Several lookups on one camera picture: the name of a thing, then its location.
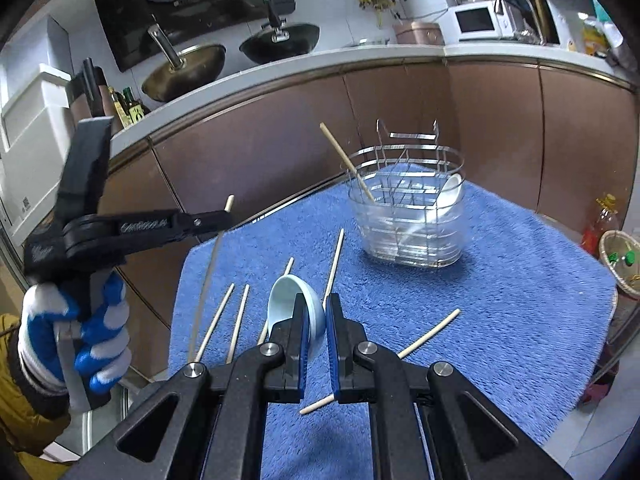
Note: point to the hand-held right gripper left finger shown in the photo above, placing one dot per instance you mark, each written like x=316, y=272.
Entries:
x=303, y=360

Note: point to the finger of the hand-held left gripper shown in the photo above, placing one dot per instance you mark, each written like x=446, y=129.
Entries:
x=165, y=225

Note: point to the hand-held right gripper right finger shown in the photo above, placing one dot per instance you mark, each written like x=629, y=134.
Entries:
x=332, y=360

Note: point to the wooden chopstick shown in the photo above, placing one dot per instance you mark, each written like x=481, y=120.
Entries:
x=315, y=405
x=238, y=324
x=215, y=322
x=205, y=290
x=430, y=332
x=289, y=265
x=340, y=152
x=334, y=267

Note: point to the light blue ceramic spoon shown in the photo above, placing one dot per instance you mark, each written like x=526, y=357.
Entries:
x=285, y=305

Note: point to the white ceramic spoon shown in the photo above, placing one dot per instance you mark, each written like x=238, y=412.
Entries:
x=452, y=190

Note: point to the person's left forearm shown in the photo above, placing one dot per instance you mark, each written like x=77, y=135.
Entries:
x=20, y=410

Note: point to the person's left hand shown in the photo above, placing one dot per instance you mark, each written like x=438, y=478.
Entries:
x=107, y=335

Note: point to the white plastic box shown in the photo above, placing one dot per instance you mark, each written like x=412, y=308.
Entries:
x=35, y=125

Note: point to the yellow label oil bottle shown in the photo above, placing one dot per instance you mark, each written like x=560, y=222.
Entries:
x=116, y=107

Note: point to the dark green oil bottle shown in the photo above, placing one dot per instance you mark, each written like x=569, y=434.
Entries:
x=134, y=107

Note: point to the knife block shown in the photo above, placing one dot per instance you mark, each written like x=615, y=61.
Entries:
x=90, y=90

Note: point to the bronze wok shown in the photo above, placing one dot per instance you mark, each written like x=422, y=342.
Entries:
x=190, y=67

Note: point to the blue towel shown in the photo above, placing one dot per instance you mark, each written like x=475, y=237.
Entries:
x=500, y=285

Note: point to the black wok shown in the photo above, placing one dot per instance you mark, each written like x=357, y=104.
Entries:
x=285, y=42

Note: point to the orange cooking oil bottle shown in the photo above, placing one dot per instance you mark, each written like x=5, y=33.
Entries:
x=602, y=230

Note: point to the wicker basket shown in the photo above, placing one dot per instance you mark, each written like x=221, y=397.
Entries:
x=620, y=265

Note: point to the brown rice cooker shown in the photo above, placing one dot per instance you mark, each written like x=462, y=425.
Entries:
x=420, y=34

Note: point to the white microwave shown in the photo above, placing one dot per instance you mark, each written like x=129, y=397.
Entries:
x=475, y=20

